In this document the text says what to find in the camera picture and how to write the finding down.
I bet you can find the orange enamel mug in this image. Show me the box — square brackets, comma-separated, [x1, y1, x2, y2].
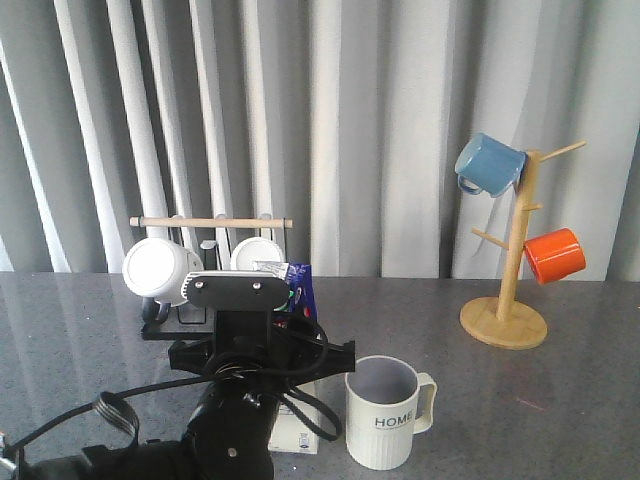
[524, 228, 586, 285]

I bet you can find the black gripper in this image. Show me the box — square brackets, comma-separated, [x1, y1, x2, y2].
[169, 311, 356, 388]

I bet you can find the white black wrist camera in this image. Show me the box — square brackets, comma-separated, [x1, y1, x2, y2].
[181, 270, 290, 311]

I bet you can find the blue enamel mug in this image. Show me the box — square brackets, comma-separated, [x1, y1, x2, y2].
[455, 133, 527, 198]

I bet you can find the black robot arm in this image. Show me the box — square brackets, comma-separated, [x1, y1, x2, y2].
[2, 309, 355, 479]

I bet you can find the wooden mug tree stand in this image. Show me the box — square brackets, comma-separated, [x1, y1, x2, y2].
[460, 140, 586, 350]

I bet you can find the blue white milk carton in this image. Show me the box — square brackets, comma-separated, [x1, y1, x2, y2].
[252, 260, 319, 455]

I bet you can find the smooth white mug black handle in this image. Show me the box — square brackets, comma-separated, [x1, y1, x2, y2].
[122, 238, 203, 324]

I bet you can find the cream HOME mug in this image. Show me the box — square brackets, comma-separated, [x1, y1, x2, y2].
[345, 355, 438, 471]

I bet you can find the black wire mug rack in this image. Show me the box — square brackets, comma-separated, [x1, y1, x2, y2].
[129, 215, 293, 340]

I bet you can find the ribbed white mug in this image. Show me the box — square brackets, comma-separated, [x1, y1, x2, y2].
[230, 236, 285, 271]

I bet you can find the grey white curtain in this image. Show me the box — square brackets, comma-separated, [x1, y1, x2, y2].
[1, 1, 639, 281]

